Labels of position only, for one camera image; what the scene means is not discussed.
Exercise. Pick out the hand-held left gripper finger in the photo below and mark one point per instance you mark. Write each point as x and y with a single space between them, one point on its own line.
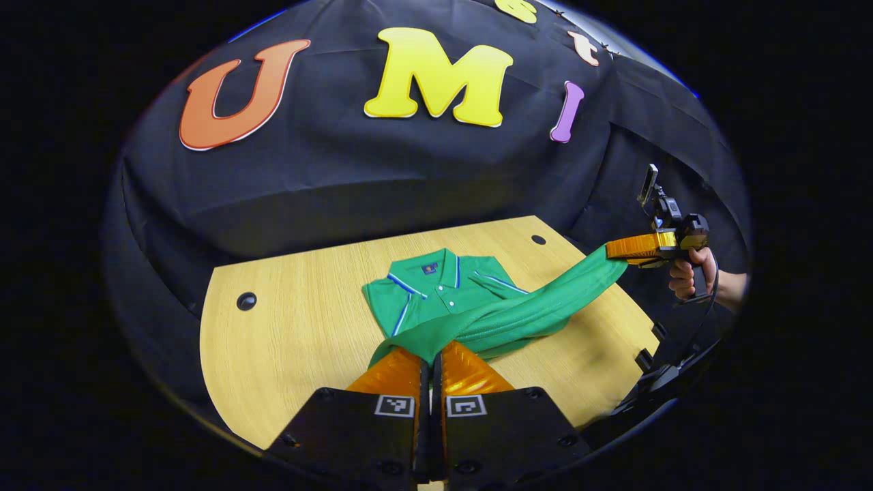
423 436
438 436

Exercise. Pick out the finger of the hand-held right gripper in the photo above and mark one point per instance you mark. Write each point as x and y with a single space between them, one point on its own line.
641 245

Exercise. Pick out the green T-shirt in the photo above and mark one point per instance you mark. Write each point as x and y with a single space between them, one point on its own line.
436 293

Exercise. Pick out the dark table-edge fixture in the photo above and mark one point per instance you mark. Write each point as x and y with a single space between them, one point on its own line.
658 378

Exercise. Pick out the black backdrop cloth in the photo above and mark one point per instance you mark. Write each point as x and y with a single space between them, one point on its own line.
341 170

